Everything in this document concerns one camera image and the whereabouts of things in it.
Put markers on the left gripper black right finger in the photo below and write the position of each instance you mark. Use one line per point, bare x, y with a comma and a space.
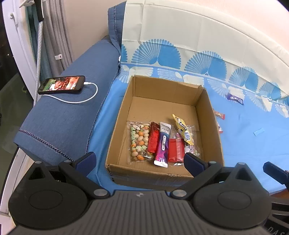
203, 173

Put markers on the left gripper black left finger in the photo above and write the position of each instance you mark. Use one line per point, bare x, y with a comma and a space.
76, 172

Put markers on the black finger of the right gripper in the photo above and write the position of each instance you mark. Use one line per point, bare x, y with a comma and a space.
276, 173

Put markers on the small red snack packet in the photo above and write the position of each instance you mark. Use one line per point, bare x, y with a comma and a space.
176, 150

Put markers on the silver purple stick pack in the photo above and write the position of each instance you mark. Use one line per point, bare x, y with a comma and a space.
163, 146

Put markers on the yellow candy bar wrapper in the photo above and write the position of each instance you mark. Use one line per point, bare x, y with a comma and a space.
183, 130

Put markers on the light blue sachet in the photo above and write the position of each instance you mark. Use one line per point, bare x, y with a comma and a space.
258, 132

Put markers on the dark red drink pouch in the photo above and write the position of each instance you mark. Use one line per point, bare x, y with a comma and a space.
153, 137

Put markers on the red yellow cereal bar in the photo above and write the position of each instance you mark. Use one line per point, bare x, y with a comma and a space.
219, 114

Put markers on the clear bag mixed nuts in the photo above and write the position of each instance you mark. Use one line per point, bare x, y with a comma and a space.
139, 136

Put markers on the purple candy bar wrapper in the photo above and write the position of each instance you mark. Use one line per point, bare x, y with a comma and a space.
234, 98

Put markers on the red Nescafe coffee stick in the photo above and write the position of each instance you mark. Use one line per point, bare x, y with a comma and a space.
219, 128

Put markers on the blue fabric sofa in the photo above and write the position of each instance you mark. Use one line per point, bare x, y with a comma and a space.
60, 127

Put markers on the brown cardboard box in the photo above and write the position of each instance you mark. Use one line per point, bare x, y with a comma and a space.
157, 118

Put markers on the black smartphone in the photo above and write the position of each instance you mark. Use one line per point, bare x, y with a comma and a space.
65, 84

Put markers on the blue white patterned sheet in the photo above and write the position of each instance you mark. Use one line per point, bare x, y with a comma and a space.
236, 47

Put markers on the grey curtain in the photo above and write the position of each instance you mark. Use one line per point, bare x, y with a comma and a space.
56, 47

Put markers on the white door frame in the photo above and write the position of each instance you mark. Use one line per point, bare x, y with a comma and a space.
17, 31

